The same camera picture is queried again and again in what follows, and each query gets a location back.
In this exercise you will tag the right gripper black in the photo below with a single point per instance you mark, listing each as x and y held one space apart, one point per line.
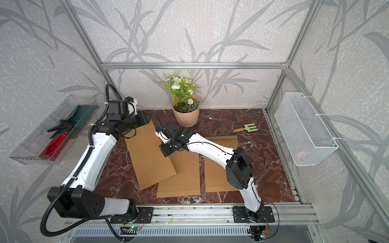
163 151

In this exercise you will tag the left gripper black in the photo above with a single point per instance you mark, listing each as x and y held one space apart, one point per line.
144 118

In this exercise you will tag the brown file bag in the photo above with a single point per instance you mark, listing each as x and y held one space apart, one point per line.
186 182
215 175
150 165

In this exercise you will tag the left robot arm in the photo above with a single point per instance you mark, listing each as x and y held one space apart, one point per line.
76 197

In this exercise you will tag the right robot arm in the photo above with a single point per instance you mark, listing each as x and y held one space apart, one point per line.
235 161

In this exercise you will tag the pink flower pot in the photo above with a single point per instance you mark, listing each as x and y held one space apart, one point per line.
186 114

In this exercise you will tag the dark green cloth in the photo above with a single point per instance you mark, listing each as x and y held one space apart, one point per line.
75 122

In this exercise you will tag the green plant white flowers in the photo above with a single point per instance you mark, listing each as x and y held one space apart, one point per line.
182 92

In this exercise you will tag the green garden fork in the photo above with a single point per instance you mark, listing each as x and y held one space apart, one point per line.
247 127

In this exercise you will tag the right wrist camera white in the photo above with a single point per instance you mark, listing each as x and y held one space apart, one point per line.
163 135

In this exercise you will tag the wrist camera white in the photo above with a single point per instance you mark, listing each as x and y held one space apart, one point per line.
132 102
163 135

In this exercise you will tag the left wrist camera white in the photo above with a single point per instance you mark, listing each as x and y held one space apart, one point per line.
132 102

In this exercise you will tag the clear plastic wall tray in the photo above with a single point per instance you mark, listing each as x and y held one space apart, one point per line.
28 152

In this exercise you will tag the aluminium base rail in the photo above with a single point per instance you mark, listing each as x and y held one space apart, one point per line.
283 213

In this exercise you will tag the white wire mesh basket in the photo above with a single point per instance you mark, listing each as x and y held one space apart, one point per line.
308 139

